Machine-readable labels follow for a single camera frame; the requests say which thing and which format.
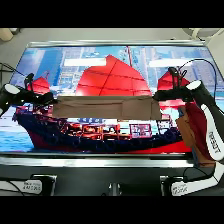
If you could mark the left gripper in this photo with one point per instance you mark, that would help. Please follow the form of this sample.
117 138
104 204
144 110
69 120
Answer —
45 99

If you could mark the brown garment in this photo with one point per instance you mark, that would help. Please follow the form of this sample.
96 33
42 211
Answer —
106 107

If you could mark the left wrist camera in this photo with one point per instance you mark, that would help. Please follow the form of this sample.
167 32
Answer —
29 81

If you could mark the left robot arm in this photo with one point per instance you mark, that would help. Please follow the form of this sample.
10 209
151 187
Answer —
13 95

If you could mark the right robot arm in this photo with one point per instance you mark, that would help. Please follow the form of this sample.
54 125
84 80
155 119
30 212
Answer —
210 120

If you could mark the red garment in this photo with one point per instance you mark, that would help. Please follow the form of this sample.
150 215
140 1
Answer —
199 125

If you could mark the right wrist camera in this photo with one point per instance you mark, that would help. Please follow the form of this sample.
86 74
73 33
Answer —
173 76

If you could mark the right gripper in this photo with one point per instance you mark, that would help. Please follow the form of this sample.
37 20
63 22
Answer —
165 95

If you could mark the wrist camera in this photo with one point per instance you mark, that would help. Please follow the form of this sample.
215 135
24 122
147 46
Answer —
173 76
29 81

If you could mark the orange-brown garment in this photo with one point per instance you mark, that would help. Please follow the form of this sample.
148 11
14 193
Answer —
186 130

